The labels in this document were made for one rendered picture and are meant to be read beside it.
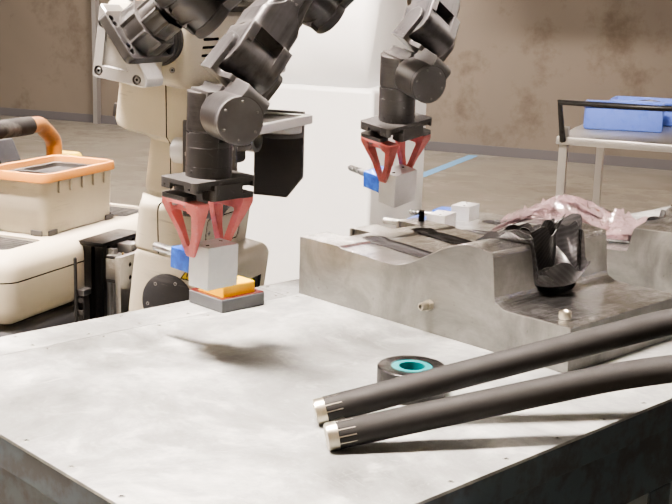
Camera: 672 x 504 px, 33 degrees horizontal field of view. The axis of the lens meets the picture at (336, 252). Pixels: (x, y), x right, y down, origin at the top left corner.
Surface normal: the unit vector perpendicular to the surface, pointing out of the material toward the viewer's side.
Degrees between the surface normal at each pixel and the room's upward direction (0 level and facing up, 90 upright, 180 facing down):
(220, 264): 92
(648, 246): 90
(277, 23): 80
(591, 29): 90
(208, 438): 0
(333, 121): 90
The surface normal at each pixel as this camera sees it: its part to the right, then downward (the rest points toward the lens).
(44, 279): 0.91, 0.11
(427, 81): 0.42, 0.37
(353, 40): -0.35, 0.02
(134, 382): 0.03, -0.98
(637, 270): -0.49, 0.18
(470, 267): -0.72, 0.13
